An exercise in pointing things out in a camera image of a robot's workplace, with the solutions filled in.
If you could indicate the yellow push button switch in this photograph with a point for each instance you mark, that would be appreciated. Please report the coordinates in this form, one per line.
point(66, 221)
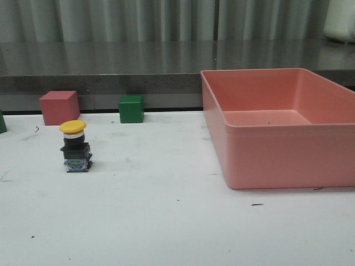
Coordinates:
point(76, 152)

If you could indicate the green cube right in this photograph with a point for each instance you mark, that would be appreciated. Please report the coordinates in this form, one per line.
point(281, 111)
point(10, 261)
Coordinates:
point(131, 109)

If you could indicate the green cube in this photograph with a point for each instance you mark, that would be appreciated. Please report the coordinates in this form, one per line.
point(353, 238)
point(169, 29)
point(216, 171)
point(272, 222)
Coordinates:
point(3, 127)
point(131, 109)

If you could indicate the pink plastic bin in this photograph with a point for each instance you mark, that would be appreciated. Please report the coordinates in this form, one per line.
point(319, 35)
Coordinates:
point(280, 128)

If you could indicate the pink cube rear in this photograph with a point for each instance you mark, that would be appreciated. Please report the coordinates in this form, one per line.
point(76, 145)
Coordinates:
point(59, 106)

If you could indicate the green cube left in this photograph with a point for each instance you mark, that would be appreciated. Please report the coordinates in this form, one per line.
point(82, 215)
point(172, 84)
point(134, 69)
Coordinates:
point(3, 127)

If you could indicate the white container on counter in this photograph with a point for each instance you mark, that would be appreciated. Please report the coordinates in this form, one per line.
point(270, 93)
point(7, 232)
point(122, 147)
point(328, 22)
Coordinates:
point(339, 23)

